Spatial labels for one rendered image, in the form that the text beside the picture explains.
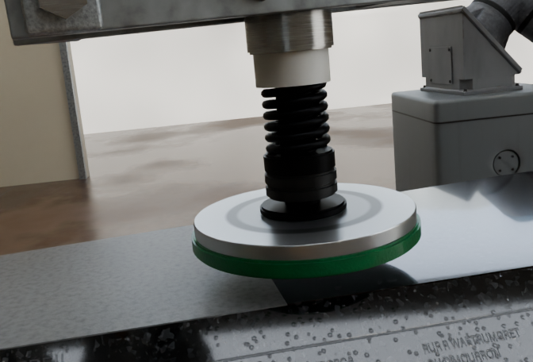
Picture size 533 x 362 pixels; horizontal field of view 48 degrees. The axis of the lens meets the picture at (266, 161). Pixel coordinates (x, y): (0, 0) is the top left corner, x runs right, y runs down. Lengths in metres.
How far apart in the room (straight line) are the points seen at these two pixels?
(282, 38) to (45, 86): 5.26
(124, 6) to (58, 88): 5.26
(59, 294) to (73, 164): 5.17
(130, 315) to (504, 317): 0.32
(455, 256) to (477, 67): 1.23
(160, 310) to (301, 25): 0.27
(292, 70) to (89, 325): 0.28
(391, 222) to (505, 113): 1.26
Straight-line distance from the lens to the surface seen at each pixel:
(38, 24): 0.42
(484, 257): 0.61
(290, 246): 0.48
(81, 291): 0.61
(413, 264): 0.59
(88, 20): 0.43
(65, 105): 5.71
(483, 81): 1.81
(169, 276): 0.61
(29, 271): 0.70
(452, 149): 1.71
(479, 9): 1.88
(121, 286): 0.61
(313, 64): 0.53
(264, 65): 0.53
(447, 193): 0.84
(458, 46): 1.79
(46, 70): 5.73
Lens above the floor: 1.03
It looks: 11 degrees down
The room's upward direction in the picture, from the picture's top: 5 degrees counter-clockwise
